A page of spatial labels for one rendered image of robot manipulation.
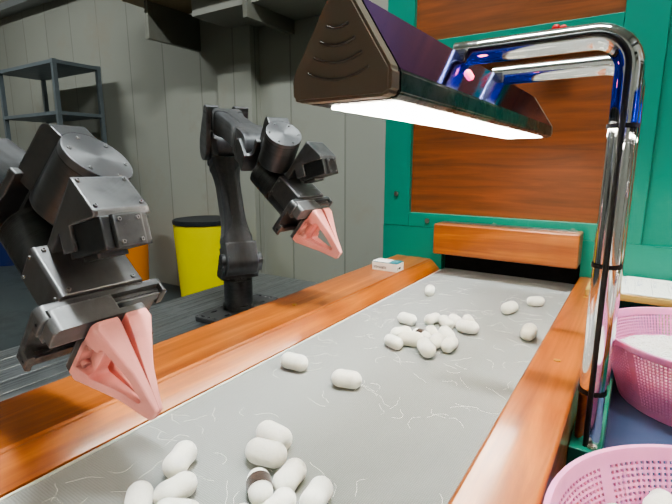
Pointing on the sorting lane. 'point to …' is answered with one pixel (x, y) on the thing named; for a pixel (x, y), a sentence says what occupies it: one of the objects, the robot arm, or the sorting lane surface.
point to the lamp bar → (403, 71)
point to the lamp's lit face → (432, 119)
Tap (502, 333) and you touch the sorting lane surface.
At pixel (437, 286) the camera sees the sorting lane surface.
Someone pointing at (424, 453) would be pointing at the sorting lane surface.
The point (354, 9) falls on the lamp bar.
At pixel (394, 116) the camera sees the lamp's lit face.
